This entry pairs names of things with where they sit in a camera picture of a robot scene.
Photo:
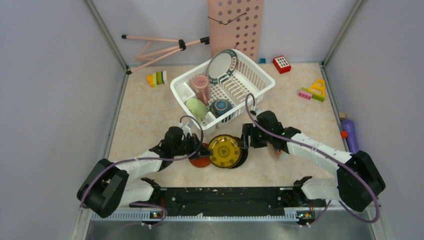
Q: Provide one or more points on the pink patterned mug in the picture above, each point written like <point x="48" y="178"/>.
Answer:
<point x="201" y="87"/>

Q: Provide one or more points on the multicolour striped toy block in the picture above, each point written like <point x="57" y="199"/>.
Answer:
<point x="157" y="79"/>

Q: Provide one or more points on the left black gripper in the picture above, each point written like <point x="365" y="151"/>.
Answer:
<point x="197" y="147"/>

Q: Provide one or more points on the white plate green rim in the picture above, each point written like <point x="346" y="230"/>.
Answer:
<point x="222" y="65"/>

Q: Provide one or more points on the purple cylinder toy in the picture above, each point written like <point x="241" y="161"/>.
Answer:
<point x="348" y="133"/>

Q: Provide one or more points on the green toy brick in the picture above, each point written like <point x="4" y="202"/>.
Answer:
<point x="316" y="96"/>

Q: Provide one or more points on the white plastic dish rack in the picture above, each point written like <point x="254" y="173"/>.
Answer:
<point x="236" y="81"/>

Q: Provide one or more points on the pink toy brick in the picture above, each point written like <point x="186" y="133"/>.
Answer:
<point x="305" y="94"/>

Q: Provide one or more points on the light green mug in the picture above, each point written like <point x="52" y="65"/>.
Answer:
<point x="198" y="109"/>

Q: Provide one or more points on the brown ceramic bowl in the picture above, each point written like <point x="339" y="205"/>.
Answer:
<point x="220" y="106"/>

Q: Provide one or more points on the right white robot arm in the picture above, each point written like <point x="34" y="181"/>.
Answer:
<point x="355" y="182"/>

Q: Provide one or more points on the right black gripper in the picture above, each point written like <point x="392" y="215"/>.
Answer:
<point x="249" y="129"/>

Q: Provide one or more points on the small wooden block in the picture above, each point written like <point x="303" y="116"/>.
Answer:
<point x="342" y="116"/>

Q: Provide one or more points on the red grid toy block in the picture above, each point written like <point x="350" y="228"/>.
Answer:
<point x="281" y="64"/>

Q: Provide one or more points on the pink tripod stand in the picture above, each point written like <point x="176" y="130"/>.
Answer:
<point x="155" y="56"/>

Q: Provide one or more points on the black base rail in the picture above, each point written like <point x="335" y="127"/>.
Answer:
<point x="231" y="201"/>

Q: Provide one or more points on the yellow black plate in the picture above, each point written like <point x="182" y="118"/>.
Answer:
<point x="226" y="152"/>

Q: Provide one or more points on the salmon mug white interior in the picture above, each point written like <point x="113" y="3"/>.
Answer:
<point x="279" y="154"/>

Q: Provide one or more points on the yellow triangular toy block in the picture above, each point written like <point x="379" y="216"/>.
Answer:
<point x="318" y="87"/>

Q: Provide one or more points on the pink perforated board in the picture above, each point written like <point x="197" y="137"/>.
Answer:
<point x="235" y="24"/>

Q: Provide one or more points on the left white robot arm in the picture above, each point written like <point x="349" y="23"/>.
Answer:
<point x="111" y="185"/>

